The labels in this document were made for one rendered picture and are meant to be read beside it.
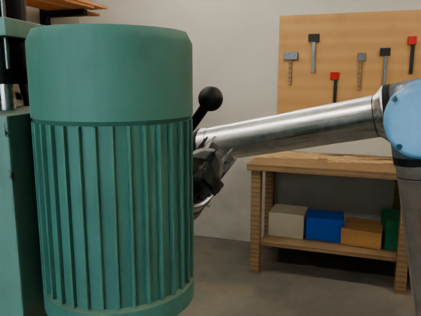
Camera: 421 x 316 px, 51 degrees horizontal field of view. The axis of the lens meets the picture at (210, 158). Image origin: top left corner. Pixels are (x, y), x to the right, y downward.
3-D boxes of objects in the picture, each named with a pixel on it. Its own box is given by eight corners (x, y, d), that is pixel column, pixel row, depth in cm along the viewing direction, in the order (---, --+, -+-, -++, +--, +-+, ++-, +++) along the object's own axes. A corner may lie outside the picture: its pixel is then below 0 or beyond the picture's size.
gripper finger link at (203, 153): (215, 120, 71) (203, 142, 79) (194, 145, 68) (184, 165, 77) (231, 131, 71) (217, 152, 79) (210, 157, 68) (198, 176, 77)
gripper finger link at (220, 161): (231, 131, 71) (217, 152, 79) (210, 157, 68) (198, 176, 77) (246, 143, 71) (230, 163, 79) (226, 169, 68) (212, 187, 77)
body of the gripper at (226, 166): (206, 133, 80) (193, 157, 91) (178, 167, 76) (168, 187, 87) (239, 158, 80) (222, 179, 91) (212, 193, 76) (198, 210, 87)
